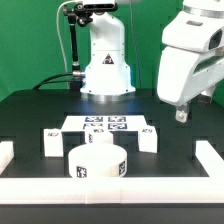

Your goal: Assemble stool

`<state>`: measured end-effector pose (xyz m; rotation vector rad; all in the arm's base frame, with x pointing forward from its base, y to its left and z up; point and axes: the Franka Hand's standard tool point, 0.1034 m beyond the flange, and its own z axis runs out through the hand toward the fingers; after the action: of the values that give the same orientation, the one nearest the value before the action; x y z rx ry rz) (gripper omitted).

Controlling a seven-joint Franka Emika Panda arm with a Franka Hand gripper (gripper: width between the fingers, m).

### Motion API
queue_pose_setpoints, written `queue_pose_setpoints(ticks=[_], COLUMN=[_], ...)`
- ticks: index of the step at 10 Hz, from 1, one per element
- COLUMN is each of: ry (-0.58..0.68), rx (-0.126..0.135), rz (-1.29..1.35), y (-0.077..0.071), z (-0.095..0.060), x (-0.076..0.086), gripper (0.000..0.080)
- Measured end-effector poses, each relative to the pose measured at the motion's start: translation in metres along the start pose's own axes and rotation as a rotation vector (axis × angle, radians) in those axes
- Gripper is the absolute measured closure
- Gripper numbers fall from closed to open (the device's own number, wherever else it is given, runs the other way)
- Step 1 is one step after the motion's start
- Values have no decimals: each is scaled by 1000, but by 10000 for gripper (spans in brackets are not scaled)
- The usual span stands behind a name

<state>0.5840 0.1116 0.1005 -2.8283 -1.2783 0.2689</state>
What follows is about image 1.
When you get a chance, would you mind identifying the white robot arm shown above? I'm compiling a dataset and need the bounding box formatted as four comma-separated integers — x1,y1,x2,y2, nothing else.
81,0,224,123

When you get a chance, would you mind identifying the black cable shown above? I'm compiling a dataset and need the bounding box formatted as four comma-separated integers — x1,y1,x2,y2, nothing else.
32,72,86,91

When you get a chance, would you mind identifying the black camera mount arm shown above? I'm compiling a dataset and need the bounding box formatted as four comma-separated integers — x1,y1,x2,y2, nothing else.
63,3,93,75

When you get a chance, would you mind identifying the white U-shaped fence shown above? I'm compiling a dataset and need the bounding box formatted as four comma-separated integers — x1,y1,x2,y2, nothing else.
0,140,224,204

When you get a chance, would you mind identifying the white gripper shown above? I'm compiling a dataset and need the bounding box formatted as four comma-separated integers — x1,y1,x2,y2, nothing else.
157,11,224,122

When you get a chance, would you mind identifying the white marker sheet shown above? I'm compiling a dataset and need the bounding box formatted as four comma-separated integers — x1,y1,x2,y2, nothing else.
61,115,147,132

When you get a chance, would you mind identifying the white round stool seat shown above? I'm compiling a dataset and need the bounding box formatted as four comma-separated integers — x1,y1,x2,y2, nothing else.
68,143,127,178

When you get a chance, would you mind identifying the white cable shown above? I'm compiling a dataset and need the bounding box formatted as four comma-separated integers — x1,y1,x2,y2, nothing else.
55,0,81,74

